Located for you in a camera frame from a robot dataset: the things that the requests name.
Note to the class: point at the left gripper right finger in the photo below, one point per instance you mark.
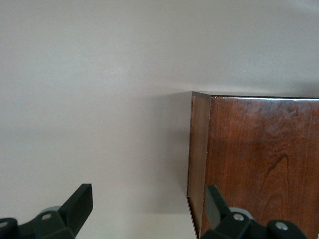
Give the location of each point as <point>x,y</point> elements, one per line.
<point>224,224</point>

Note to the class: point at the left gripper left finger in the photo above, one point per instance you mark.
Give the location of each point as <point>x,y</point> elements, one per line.
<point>74,206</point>

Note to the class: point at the dark wooden drawer cabinet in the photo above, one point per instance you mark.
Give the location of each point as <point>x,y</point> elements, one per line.
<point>261,149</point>

